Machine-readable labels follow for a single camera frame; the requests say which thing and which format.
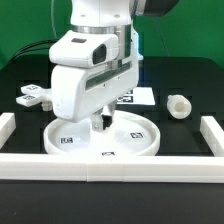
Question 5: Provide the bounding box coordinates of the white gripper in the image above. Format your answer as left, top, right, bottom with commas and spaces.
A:
50, 46, 140, 132

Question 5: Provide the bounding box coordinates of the white round table top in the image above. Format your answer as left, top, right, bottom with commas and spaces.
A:
43, 110, 161, 157

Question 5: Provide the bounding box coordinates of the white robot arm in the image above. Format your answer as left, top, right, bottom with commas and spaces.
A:
49, 0, 180, 131

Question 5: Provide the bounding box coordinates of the white marker sheet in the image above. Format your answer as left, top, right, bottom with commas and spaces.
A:
117, 87, 155, 105

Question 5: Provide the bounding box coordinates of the white cross-shaped table base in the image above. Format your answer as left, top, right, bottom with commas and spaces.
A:
16, 84, 53, 111

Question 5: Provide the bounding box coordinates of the white left fence bar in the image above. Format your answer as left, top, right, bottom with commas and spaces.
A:
0, 113, 16, 149

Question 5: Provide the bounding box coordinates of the white right fence bar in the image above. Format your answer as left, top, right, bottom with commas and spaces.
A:
200, 116, 224, 157

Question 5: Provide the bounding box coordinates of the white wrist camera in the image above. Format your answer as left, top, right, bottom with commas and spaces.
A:
49, 31, 119, 68

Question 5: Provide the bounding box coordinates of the black cable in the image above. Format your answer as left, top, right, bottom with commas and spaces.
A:
6, 39, 61, 66

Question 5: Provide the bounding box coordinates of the grey thin cable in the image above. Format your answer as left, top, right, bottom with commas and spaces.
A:
50, 0, 58, 39

